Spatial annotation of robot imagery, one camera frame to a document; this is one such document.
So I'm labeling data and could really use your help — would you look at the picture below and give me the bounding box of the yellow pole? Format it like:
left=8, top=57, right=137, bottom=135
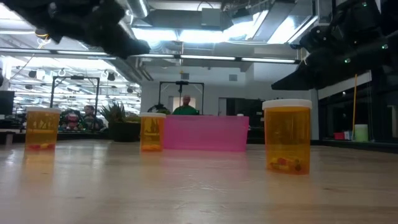
left=351, top=73, right=358, bottom=141

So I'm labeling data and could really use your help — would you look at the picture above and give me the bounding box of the pale green container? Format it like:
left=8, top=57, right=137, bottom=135
left=354, top=124, right=369, bottom=142

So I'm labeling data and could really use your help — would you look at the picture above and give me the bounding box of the linear ceiling lamp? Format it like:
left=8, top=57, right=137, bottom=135
left=0, top=48, right=118, bottom=60
left=178, top=54, right=296, bottom=64

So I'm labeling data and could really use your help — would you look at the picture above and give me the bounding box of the pink plastic basket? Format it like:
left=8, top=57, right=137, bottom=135
left=163, top=114, right=250, bottom=152

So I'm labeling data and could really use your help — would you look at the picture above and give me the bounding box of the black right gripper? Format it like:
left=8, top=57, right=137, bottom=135
left=271, top=18, right=398, bottom=91

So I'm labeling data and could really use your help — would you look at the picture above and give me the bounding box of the small potted green plant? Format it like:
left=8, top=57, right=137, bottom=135
left=99, top=101, right=141, bottom=143

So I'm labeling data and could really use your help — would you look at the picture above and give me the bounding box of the orange pill bottle white cap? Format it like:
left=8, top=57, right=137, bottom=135
left=24, top=106, right=62, bottom=152
left=139, top=112, right=167, bottom=152
left=262, top=98, right=313, bottom=175

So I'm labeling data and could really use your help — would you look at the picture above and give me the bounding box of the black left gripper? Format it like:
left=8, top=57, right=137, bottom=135
left=0, top=0, right=151, bottom=60

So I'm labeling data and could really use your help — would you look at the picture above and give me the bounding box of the black monitor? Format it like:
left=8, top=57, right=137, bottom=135
left=0, top=90, right=16, bottom=116

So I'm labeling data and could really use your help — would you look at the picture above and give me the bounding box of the person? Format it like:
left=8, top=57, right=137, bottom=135
left=172, top=95, right=200, bottom=116
left=82, top=105, right=106, bottom=131

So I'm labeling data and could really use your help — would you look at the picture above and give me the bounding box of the black camera rig frame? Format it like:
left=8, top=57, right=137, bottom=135
left=158, top=80, right=205, bottom=116
left=49, top=75, right=101, bottom=125

